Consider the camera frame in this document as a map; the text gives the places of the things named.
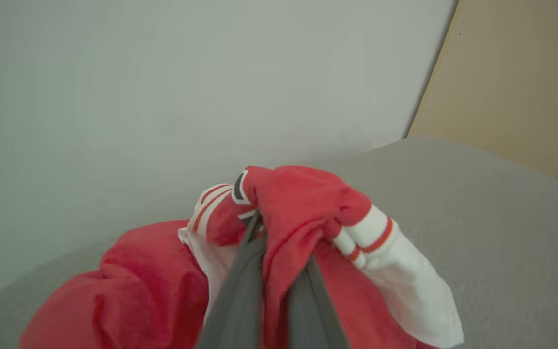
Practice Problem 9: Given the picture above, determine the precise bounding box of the beige partition panel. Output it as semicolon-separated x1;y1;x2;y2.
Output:
406;0;558;192

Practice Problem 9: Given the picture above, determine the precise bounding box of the red and white striped garment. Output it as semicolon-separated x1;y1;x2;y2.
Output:
20;165;465;349

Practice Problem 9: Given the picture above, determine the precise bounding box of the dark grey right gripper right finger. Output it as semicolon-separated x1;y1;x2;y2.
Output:
286;255;352;349

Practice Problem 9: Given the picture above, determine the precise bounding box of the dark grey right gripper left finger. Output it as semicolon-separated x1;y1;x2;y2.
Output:
196;212;267;349

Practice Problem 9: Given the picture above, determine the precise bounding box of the grey fabric sofa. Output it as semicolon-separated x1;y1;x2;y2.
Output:
0;137;558;349

